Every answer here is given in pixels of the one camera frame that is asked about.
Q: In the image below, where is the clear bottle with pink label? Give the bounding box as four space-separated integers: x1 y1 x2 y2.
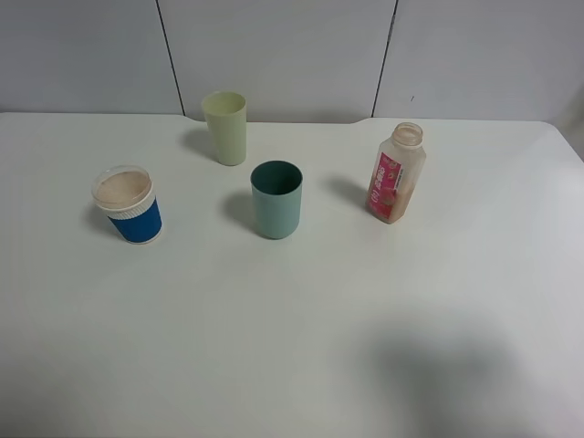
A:
366 122 426 224

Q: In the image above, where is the pale yellow plastic cup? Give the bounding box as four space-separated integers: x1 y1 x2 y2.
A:
202 91 246 166

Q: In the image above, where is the blue cup with clear lid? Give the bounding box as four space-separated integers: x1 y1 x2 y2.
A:
91 165 163 245

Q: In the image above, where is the teal plastic cup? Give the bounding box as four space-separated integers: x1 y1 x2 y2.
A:
250 161 303 240

